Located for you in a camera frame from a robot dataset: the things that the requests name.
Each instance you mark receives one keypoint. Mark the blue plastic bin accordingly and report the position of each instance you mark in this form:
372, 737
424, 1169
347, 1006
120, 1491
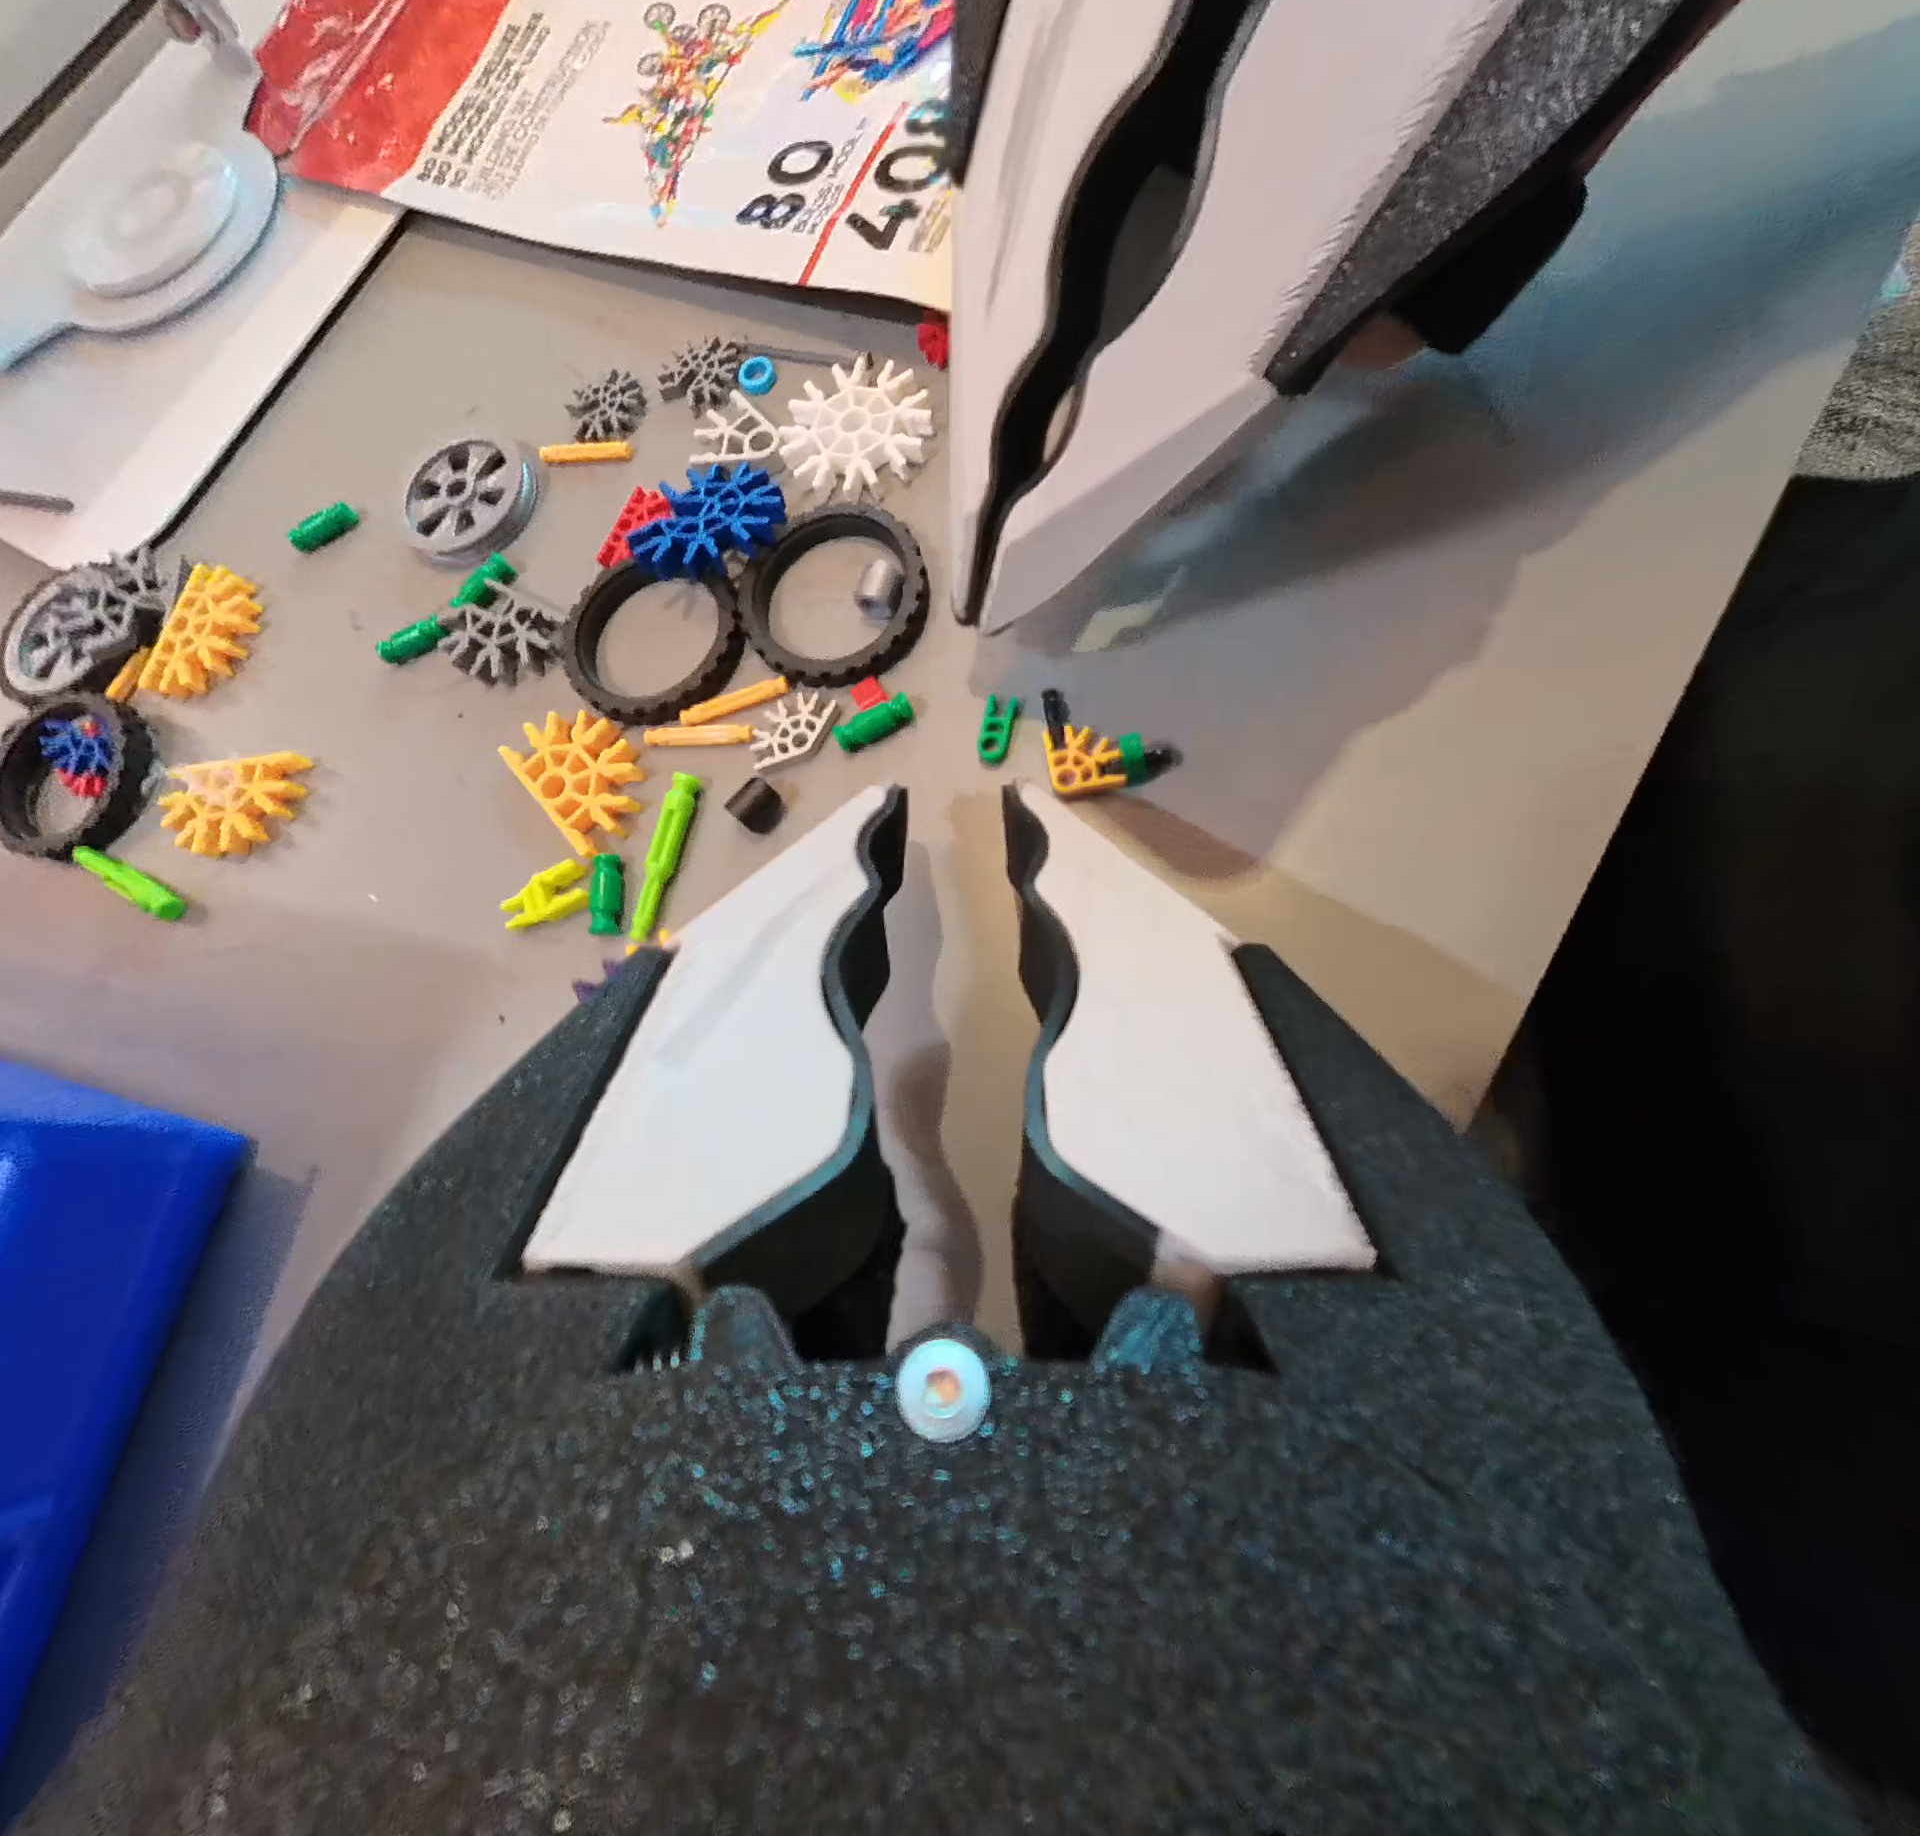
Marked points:
94, 1344

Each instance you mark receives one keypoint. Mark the dark grey snowflake connector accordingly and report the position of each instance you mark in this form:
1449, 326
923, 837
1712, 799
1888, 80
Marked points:
705, 371
607, 405

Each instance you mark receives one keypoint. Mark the lime green rod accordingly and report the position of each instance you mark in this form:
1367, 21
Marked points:
671, 851
133, 888

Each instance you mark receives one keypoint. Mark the red fan connector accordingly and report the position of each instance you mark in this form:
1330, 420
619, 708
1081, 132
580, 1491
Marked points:
633, 525

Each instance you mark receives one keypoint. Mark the white document stand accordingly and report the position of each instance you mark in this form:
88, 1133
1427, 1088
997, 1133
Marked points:
147, 217

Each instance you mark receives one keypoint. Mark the dark grey long rod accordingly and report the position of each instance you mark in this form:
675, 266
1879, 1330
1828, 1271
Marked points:
820, 351

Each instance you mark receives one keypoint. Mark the green clip connector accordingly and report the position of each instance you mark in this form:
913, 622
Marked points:
999, 729

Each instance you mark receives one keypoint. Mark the small black cylinder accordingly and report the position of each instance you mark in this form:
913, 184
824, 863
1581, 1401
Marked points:
754, 801

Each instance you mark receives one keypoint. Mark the grey fan connector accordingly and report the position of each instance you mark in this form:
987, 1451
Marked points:
505, 632

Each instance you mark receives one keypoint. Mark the yellow fan connector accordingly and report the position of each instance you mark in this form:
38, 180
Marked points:
203, 632
576, 779
229, 801

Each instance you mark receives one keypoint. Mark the grey wheel hub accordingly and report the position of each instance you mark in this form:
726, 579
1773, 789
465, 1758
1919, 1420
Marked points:
519, 492

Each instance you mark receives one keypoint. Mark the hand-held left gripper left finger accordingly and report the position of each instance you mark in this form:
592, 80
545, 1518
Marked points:
719, 1100

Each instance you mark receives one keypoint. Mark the blue snowflake connector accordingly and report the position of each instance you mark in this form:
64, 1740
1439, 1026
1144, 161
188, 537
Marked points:
732, 501
683, 537

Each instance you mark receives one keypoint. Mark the pale grey small connector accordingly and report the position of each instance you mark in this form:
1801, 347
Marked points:
800, 729

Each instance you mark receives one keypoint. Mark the small blue connector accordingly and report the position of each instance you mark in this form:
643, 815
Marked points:
70, 744

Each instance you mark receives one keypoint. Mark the white fan connector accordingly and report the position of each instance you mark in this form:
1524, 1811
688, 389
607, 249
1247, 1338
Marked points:
740, 434

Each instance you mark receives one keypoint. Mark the white snowflake connector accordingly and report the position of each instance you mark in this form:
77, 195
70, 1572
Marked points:
857, 426

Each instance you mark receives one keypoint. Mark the black toy tire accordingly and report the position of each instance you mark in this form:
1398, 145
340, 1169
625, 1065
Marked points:
586, 665
25, 815
766, 617

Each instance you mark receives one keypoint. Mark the grey spoked wheel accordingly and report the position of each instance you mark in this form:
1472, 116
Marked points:
46, 637

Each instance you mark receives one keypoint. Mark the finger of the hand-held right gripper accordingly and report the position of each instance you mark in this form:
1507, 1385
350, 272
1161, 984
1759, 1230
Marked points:
1353, 184
1035, 145

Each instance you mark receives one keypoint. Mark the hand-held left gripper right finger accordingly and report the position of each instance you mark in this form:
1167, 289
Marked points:
1183, 1115

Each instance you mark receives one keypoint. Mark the black pen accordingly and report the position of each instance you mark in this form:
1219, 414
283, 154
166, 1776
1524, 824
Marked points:
29, 501

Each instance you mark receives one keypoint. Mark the yellow toy rod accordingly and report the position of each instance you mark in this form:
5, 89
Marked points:
732, 700
586, 451
699, 734

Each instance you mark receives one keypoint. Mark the purple connector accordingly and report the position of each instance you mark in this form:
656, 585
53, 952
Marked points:
592, 979

